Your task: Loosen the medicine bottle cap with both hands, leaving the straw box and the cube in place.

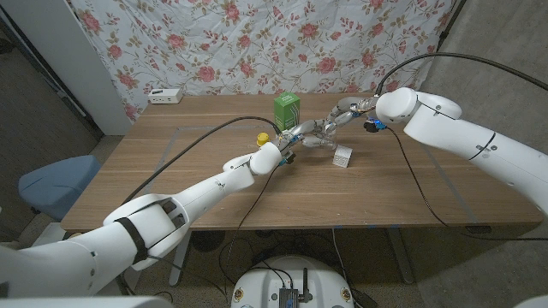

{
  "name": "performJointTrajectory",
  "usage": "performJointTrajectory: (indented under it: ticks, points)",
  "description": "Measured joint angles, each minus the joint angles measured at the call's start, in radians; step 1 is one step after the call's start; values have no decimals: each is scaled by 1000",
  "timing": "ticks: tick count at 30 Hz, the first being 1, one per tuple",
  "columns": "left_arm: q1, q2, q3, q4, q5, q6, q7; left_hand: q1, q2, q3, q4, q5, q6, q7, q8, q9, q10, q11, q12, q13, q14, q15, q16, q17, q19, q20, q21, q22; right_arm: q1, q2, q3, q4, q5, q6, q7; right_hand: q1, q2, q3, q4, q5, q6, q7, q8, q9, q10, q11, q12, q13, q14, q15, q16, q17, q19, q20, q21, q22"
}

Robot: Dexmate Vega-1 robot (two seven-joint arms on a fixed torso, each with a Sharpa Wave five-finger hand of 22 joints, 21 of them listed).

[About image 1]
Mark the white robot torso shell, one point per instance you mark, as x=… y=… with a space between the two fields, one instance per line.
x=85 y=303

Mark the floral backdrop cloth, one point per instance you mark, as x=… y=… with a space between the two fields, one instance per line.
x=257 y=43

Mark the white power adapter box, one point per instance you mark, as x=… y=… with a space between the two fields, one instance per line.
x=164 y=96

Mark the white table leg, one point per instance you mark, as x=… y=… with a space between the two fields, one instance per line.
x=400 y=261
x=177 y=274

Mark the black antenna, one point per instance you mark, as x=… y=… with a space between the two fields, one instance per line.
x=305 y=284

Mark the black power brick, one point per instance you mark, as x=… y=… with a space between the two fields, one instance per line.
x=364 y=299

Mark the white door panel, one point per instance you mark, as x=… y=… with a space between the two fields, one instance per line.
x=64 y=51

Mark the grey computer module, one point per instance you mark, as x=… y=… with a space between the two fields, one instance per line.
x=288 y=297

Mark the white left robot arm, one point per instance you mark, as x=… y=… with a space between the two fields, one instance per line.
x=205 y=192

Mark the clear white-capped medicine bottle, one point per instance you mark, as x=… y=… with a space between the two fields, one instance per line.
x=331 y=143

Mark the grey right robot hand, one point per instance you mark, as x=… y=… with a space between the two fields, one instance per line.
x=353 y=104

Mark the white perforated cube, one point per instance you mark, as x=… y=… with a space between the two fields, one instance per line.
x=342 y=157

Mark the small yellow cap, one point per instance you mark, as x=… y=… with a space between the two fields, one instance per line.
x=262 y=139

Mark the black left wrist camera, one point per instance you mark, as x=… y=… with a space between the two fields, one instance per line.
x=289 y=157

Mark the black stand pole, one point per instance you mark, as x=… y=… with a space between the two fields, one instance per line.
x=449 y=21

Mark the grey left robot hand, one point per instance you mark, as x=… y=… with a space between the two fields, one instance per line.
x=304 y=127

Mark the blue padded stool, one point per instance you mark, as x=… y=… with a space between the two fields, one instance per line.
x=55 y=184

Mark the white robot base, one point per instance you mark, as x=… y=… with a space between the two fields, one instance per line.
x=265 y=282

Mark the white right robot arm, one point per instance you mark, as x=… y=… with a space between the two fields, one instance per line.
x=454 y=132

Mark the dark round floor fan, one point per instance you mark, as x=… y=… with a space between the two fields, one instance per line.
x=208 y=240

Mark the green straw box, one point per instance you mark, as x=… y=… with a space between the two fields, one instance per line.
x=287 y=111

